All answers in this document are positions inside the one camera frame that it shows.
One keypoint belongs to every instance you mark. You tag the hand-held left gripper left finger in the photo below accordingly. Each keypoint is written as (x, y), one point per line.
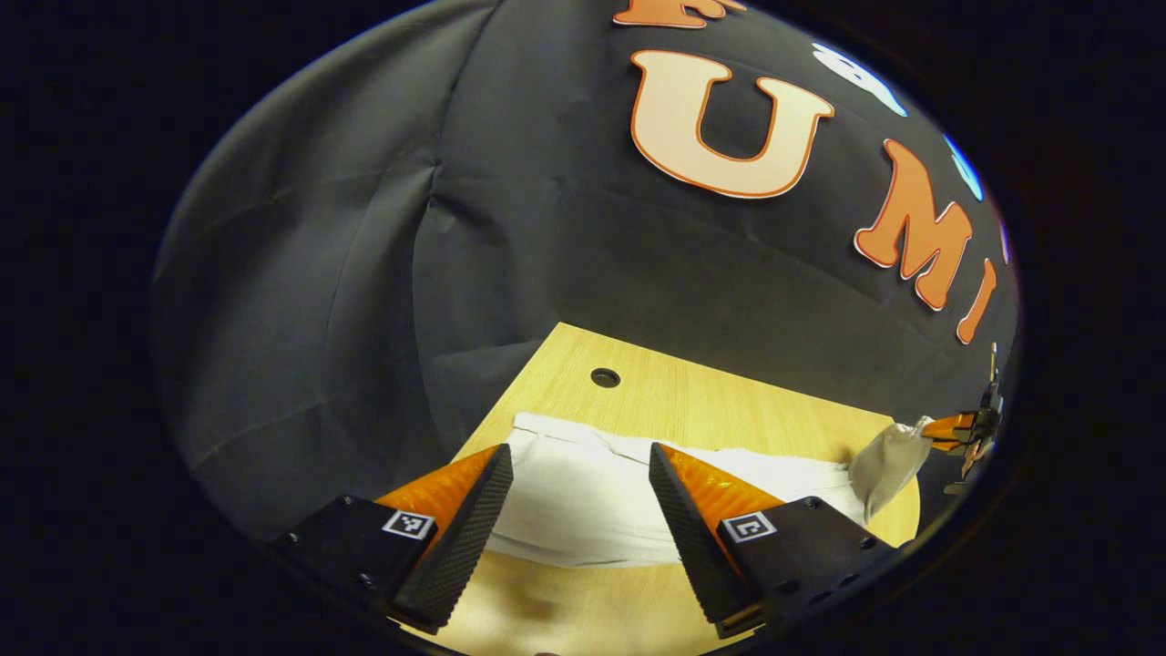
(465, 538)

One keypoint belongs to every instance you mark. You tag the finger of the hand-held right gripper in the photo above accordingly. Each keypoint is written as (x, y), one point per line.
(952, 426)

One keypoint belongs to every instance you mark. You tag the white jeans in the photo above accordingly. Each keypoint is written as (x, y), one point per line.
(583, 501)

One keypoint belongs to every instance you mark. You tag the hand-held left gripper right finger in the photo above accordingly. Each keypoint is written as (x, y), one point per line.
(692, 538)

